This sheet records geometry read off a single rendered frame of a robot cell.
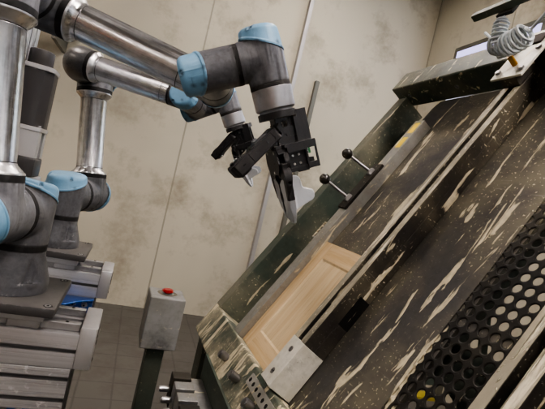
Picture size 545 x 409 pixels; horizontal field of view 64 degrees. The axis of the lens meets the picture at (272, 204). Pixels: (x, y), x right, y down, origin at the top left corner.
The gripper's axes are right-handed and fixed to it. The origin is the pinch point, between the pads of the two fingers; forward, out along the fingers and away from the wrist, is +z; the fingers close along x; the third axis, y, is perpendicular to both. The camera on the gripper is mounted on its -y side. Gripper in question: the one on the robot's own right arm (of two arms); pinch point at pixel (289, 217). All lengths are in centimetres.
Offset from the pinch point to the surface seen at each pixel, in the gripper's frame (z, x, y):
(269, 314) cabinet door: 38, 47, 1
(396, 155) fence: 1, 51, 58
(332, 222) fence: 17, 52, 30
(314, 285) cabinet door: 30, 38, 14
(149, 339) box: 41, 67, -37
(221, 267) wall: 103, 344, 24
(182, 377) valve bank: 47, 46, -29
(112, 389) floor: 109, 184, -75
